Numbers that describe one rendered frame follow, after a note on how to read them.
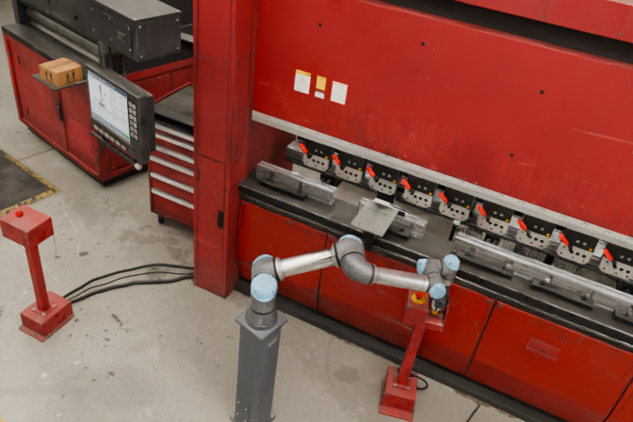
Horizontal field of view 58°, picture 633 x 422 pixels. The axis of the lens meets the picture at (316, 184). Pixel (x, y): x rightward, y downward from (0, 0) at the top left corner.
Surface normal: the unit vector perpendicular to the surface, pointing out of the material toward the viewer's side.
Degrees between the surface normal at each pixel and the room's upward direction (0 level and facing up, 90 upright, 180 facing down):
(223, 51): 90
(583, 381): 90
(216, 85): 90
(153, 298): 0
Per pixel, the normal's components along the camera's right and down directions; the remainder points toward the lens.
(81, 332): 0.11, -0.83
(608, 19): -0.43, 0.46
